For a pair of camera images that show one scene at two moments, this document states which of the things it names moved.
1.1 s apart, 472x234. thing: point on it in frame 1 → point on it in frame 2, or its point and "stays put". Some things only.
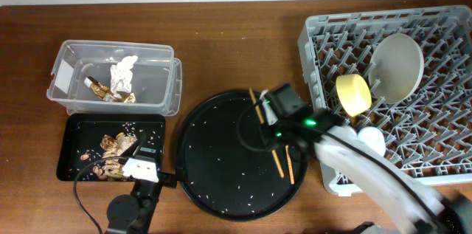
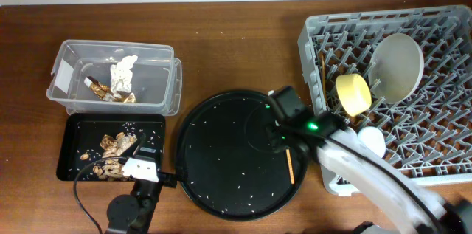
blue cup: (372, 136) stays put
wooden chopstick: (262, 120) → (324, 81)
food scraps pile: (114, 148) stays put
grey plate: (396, 68) stays put
